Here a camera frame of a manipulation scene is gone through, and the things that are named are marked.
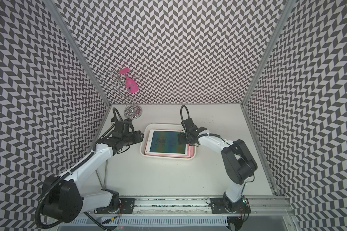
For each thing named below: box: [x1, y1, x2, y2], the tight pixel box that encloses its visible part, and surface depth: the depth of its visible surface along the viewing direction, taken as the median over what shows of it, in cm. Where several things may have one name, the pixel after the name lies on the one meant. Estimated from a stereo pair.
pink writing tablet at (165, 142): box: [144, 129, 188, 155], surface depth 95 cm
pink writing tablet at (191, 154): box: [144, 145, 195, 159], surface depth 92 cm
